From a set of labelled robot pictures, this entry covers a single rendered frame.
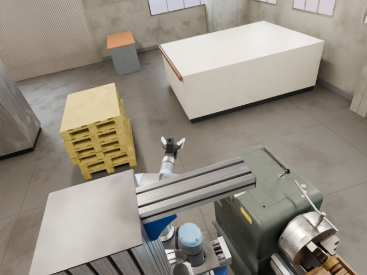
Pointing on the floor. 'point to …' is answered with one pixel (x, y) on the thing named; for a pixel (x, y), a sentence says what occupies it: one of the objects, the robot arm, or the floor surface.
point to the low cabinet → (240, 68)
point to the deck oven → (16, 119)
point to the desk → (123, 52)
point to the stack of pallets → (97, 130)
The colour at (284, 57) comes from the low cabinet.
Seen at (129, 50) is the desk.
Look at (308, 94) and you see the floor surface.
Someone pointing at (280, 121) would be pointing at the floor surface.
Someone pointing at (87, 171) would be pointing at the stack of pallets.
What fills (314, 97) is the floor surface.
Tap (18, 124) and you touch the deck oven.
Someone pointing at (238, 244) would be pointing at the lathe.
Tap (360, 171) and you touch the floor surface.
